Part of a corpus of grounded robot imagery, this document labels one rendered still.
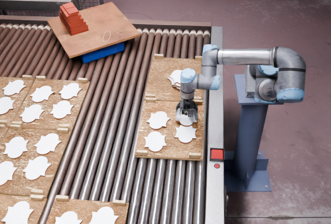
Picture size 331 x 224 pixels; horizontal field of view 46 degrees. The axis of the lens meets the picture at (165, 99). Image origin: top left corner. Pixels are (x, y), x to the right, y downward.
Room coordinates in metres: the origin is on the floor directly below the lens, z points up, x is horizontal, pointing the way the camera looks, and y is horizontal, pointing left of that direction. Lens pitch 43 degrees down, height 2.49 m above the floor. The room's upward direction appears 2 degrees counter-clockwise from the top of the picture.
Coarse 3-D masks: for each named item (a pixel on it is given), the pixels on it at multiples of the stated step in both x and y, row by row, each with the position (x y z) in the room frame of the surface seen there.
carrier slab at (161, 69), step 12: (156, 60) 2.03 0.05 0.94; (168, 60) 2.03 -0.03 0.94; (180, 60) 2.02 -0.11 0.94; (192, 60) 2.02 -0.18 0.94; (156, 72) 1.90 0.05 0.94; (168, 72) 1.90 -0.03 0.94; (156, 84) 1.79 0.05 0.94; (168, 84) 1.78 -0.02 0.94; (144, 96) 1.68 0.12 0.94; (156, 96) 1.68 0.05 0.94; (168, 96) 1.67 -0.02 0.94
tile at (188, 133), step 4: (176, 128) 1.41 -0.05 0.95; (180, 128) 1.41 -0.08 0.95; (184, 128) 1.40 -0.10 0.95; (188, 128) 1.40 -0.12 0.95; (192, 128) 1.40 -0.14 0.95; (196, 128) 1.40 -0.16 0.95; (176, 132) 1.38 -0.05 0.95; (180, 132) 1.38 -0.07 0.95; (184, 132) 1.38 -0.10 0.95; (188, 132) 1.37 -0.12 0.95; (192, 132) 1.37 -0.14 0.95; (176, 136) 1.35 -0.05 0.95; (180, 136) 1.35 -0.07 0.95; (184, 136) 1.35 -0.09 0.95; (188, 136) 1.35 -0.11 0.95; (192, 136) 1.35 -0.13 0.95; (180, 140) 1.32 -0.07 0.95; (184, 140) 1.32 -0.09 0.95; (188, 140) 1.32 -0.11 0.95
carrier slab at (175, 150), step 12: (144, 108) 1.58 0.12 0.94; (156, 108) 1.58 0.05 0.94; (168, 108) 1.57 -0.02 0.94; (144, 120) 1.49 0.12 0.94; (144, 132) 1.40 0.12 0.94; (168, 132) 1.39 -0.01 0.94; (144, 144) 1.31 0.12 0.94; (168, 144) 1.31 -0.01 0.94; (180, 144) 1.30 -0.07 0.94; (192, 144) 1.30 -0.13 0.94; (144, 156) 1.24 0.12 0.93; (156, 156) 1.23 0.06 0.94; (168, 156) 1.23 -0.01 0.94; (180, 156) 1.23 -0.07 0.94
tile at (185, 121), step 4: (180, 116) 1.49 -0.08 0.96; (184, 116) 1.49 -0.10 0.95; (192, 116) 1.49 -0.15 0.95; (176, 120) 1.46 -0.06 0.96; (180, 120) 1.46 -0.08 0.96; (184, 120) 1.46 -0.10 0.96; (188, 120) 1.46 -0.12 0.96; (192, 120) 1.46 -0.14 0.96; (184, 124) 1.42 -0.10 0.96; (188, 124) 1.42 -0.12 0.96; (192, 124) 1.43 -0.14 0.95
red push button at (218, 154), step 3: (213, 150) 1.26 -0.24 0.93; (216, 150) 1.26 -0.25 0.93; (219, 150) 1.26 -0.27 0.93; (222, 150) 1.26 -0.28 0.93; (213, 153) 1.24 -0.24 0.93; (216, 153) 1.24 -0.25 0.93; (219, 153) 1.24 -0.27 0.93; (222, 153) 1.24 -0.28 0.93; (213, 156) 1.23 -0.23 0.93; (216, 156) 1.22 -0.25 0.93; (219, 156) 1.22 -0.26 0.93; (222, 156) 1.22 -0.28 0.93
